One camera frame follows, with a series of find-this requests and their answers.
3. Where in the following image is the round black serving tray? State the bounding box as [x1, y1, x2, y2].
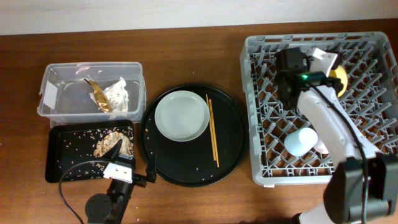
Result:
[139, 84, 249, 187]

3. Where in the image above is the pink cup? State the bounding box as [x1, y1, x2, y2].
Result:
[313, 139, 329, 154]

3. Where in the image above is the grey plate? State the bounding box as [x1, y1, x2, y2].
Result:
[154, 90, 210, 142]

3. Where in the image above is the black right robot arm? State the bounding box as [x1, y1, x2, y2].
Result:
[274, 47, 397, 223]

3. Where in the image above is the pile of food scraps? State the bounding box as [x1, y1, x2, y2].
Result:
[93, 131, 134, 157]

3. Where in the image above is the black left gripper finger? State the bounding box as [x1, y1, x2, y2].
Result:
[146, 152, 157, 183]
[101, 139, 123, 162]

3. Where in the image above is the light blue cup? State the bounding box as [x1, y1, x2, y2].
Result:
[284, 128, 318, 157]

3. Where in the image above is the white napkin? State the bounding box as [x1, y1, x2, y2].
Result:
[89, 78, 129, 113]

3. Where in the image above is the black rectangular tray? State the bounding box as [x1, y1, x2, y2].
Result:
[45, 120, 134, 183]

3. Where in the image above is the wooden chopstick right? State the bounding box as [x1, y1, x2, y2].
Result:
[209, 99, 220, 168]

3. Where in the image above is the yellow bowl with scraps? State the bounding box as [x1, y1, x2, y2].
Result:
[329, 65, 348, 98]

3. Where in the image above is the clear plastic bin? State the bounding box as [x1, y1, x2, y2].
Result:
[37, 62, 147, 127]

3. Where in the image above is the grey dishwasher rack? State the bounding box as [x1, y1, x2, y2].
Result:
[239, 32, 397, 187]

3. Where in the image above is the white label on bin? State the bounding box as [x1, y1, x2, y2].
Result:
[43, 81, 58, 110]

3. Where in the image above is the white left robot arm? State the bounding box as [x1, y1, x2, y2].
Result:
[85, 140, 157, 223]

